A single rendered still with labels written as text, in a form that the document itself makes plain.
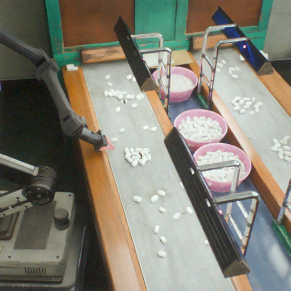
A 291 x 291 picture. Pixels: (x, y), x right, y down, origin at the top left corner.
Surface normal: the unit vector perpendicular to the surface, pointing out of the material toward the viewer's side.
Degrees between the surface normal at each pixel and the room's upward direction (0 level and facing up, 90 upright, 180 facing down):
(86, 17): 90
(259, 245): 0
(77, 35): 90
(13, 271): 90
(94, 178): 0
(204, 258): 0
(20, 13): 90
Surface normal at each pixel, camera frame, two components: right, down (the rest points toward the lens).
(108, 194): 0.01, -0.76
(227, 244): -0.81, -0.27
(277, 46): 0.16, 0.65
